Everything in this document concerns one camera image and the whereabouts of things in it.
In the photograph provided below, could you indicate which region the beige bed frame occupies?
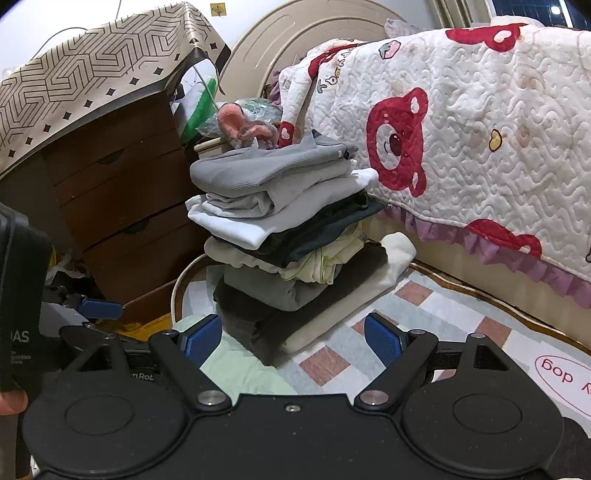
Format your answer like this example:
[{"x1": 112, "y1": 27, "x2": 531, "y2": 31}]
[{"x1": 365, "y1": 212, "x2": 591, "y2": 344}]

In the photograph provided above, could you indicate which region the light green cloth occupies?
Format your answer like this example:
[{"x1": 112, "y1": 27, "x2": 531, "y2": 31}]
[{"x1": 174, "y1": 316, "x2": 298, "y2": 395}]

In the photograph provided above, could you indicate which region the window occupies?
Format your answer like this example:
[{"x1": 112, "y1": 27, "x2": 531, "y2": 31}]
[{"x1": 434, "y1": 0, "x2": 585, "y2": 29}]

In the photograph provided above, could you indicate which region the cream nightstand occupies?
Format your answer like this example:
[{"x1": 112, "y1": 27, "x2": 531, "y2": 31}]
[{"x1": 194, "y1": 135, "x2": 232, "y2": 161}]

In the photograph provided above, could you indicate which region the pink plush toy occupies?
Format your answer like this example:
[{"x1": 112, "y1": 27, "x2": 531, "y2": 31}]
[{"x1": 216, "y1": 102, "x2": 280, "y2": 149}]

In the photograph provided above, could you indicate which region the geometric patterned cover cloth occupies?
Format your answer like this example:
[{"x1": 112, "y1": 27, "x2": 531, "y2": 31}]
[{"x1": 0, "y1": 0, "x2": 232, "y2": 178}]

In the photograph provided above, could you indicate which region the brown wooden dresser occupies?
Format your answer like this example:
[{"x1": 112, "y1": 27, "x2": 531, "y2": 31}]
[{"x1": 0, "y1": 88, "x2": 218, "y2": 319}]

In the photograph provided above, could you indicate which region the white bear print quilt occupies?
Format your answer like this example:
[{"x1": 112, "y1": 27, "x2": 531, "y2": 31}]
[{"x1": 270, "y1": 21, "x2": 591, "y2": 308}]

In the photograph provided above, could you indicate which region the green and white bag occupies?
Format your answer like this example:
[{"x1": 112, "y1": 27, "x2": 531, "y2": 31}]
[{"x1": 178, "y1": 65, "x2": 221, "y2": 144}]

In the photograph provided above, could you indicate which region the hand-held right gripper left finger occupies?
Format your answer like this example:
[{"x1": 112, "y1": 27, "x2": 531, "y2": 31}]
[{"x1": 68, "y1": 314, "x2": 232, "y2": 413}]

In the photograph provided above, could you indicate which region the beige bed headboard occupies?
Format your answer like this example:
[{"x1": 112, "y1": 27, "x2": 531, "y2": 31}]
[{"x1": 217, "y1": 0, "x2": 398, "y2": 107}]

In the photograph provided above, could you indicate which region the grey ribbed garment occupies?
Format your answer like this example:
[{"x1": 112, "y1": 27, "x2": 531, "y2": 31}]
[{"x1": 190, "y1": 131, "x2": 360, "y2": 195}]

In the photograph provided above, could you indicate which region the stack of folded clothes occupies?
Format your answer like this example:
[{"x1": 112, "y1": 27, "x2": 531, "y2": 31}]
[{"x1": 186, "y1": 164, "x2": 417, "y2": 367}]

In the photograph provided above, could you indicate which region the person's left hand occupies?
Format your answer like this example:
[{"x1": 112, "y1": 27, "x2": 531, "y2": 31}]
[{"x1": 0, "y1": 390, "x2": 28, "y2": 417}]

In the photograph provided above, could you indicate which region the clear plastic bag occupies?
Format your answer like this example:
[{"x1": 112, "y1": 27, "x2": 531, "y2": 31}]
[{"x1": 233, "y1": 97, "x2": 283, "y2": 124}]

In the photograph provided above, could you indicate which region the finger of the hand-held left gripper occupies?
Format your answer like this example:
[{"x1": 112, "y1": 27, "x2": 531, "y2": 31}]
[
  {"x1": 68, "y1": 296, "x2": 124, "y2": 320},
  {"x1": 59, "y1": 323, "x2": 110, "y2": 345}
]

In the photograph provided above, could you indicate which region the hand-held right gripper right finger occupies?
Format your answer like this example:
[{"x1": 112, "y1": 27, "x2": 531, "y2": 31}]
[{"x1": 353, "y1": 312, "x2": 522, "y2": 413}]

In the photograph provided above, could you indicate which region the pink checkered rug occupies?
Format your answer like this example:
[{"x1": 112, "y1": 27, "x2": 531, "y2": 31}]
[{"x1": 175, "y1": 261, "x2": 591, "y2": 480}]

